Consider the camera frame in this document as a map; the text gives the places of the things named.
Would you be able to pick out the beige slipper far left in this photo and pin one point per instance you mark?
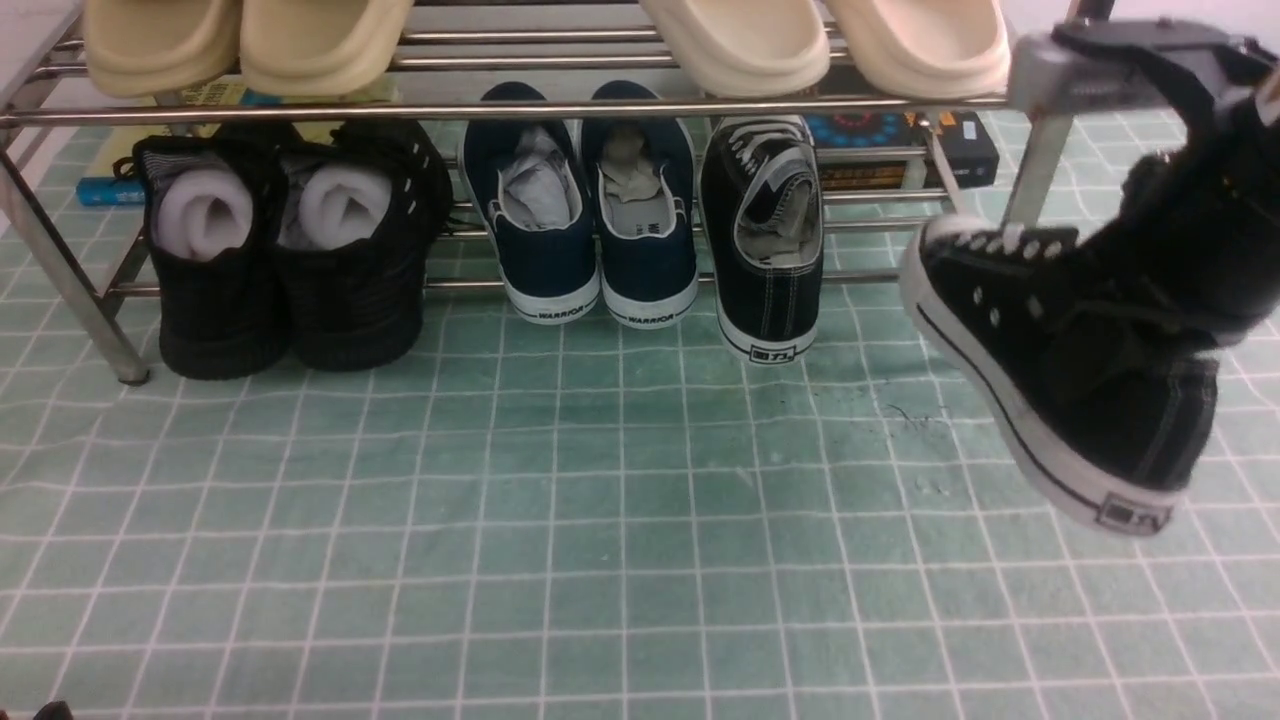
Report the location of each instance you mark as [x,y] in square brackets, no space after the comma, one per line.
[144,48]

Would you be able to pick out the black mesh sneaker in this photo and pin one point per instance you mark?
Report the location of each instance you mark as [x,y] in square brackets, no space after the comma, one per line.
[359,216]
[211,212]

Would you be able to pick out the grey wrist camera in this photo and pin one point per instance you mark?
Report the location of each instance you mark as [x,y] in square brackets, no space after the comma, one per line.
[1084,66]

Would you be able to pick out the cream slipper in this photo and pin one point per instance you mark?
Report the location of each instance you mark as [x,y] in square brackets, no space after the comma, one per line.
[744,49]
[928,49]

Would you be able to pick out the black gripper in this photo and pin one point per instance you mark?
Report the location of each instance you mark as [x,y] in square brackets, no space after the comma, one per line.
[1197,252]

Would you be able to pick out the metal shoe rack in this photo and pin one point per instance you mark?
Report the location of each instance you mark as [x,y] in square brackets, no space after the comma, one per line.
[95,308]

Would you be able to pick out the blue small box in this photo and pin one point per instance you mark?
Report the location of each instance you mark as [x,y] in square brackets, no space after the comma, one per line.
[108,192]

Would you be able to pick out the yellow printed box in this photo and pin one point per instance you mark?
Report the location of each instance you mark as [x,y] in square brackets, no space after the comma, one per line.
[120,141]

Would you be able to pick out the beige slipper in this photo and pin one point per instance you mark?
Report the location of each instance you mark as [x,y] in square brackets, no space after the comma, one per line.
[144,48]
[318,48]

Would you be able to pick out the cream slipper far right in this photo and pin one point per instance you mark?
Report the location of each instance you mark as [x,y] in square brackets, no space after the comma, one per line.
[928,49]

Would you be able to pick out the black canvas sneaker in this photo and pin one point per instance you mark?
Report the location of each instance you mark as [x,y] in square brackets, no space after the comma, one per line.
[1103,413]
[762,212]

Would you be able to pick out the black mesh sneaker left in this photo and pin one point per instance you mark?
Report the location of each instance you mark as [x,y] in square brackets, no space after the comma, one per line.
[211,212]

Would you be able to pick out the navy canvas shoe right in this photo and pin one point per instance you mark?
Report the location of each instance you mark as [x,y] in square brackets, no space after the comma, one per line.
[641,174]

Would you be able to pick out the black mesh sneaker right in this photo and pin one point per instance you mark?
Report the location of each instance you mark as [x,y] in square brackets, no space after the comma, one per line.
[359,216]

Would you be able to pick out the navy canvas shoe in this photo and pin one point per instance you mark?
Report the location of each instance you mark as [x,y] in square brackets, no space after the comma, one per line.
[525,182]
[641,174]

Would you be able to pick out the navy canvas shoe left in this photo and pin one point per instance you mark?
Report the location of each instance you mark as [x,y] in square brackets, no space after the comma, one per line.
[525,182]

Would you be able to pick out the black box with print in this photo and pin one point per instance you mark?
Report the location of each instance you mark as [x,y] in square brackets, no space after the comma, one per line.
[890,151]

